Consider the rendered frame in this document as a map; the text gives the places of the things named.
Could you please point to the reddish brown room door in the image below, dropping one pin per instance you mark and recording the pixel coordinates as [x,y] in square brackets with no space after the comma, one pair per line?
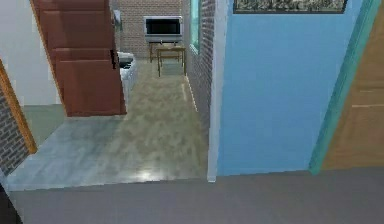
[83,56]

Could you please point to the teal framed window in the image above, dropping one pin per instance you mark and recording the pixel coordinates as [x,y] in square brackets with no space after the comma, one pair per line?
[195,23]

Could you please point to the brown wooden table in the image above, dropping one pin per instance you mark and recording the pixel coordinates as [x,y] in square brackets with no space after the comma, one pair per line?
[171,53]

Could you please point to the dark wooden television stand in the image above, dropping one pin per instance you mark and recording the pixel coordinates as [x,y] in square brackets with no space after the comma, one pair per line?
[154,46]

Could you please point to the silver television set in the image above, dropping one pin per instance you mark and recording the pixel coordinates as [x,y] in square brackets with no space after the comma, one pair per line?
[163,28]

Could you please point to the dark framed wall picture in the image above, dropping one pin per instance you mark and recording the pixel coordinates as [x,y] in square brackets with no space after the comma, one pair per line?
[289,5]

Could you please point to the light tan room door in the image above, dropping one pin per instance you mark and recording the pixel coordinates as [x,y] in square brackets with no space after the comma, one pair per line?
[361,110]

